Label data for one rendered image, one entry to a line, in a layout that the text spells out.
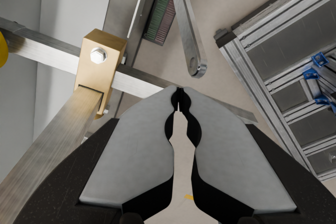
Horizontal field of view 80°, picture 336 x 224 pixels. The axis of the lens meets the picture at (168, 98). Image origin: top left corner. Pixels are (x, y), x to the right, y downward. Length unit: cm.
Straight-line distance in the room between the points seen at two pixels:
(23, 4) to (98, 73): 27
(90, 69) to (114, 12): 17
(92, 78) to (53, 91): 37
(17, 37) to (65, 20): 24
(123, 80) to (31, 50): 13
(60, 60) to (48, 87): 35
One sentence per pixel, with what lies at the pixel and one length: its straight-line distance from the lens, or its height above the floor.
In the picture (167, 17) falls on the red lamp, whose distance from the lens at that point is 42.
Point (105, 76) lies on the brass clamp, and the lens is 30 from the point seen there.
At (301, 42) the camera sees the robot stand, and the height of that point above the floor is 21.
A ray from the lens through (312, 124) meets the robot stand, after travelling 142.
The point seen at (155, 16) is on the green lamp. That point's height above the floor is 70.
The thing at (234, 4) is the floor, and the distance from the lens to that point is 117.
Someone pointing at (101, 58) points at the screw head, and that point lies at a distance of 28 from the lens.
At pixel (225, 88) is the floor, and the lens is 133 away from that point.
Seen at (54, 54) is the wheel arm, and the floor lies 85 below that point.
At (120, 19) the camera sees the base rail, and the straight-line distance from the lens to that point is 44.
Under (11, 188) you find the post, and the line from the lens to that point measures 22.
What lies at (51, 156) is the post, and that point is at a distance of 23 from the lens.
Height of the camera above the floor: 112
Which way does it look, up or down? 57 degrees down
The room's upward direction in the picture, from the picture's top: 177 degrees counter-clockwise
